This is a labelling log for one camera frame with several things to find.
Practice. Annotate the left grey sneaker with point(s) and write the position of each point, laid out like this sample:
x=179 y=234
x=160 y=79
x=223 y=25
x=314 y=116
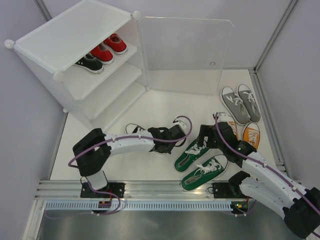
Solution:
x=234 y=104

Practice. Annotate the clear acrylic cabinet door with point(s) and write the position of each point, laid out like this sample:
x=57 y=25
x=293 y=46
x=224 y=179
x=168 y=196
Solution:
x=185 y=55

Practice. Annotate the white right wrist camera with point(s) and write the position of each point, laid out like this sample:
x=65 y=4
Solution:
x=221 y=117

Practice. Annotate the red sneaker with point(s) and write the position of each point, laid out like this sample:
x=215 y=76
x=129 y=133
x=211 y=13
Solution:
x=118 y=46
x=103 y=54

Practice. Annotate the white plastic shoe cabinet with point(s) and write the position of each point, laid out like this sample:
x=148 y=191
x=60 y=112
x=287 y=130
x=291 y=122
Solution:
x=50 y=51

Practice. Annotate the right green sneaker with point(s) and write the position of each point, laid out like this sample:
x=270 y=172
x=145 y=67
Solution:
x=205 y=172

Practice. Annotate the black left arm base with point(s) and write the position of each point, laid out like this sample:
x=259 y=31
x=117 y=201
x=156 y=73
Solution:
x=116 y=188

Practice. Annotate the white slotted cable duct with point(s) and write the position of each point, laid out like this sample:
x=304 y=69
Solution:
x=139 y=205

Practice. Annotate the left green sneaker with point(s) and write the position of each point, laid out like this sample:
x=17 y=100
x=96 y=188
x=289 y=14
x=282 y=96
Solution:
x=192 y=153

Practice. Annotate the green sneaker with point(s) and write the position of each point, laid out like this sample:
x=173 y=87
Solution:
x=205 y=172
x=192 y=153

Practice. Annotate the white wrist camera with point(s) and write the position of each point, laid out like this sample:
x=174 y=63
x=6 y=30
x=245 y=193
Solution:
x=182 y=123
x=221 y=117

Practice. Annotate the right orange sneaker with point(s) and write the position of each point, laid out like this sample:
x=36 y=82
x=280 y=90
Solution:
x=252 y=134

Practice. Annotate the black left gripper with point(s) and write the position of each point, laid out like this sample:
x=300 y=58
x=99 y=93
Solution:
x=169 y=150

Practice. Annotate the aluminium corner frame post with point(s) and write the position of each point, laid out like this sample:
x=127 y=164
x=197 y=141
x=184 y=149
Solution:
x=262 y=76

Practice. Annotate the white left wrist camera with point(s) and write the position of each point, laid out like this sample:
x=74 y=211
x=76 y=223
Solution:
x=182 y=123

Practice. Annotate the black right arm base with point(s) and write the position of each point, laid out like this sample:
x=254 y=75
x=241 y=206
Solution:
x=226 y=190

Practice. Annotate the grey sneaker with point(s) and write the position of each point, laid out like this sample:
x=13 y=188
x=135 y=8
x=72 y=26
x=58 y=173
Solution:
x=249 y=102
x=234 y=104

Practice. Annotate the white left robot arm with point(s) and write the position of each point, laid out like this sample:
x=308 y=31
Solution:
x=92 y=152

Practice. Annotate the black sneaker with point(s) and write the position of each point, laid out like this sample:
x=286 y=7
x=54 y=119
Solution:
x=132 y=128
x=91 y=64

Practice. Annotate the aluminium mounting rail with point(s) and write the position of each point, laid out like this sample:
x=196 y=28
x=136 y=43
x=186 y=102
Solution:
x=134 y=190

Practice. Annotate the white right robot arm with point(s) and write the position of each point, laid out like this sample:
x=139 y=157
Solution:
x=297 y=205

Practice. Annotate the left orange sneaker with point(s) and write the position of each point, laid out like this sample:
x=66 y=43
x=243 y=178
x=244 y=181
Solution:
x=234 y=128

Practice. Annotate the orange sneaker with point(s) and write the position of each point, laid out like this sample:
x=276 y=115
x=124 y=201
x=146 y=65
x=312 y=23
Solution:
x=234 y=128
x=252 y=134

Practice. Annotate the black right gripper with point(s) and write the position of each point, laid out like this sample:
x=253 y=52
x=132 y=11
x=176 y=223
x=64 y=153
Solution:
x=206 y=130

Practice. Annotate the right grey sneaker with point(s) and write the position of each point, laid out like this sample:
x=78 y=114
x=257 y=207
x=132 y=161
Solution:
x=249 y=102

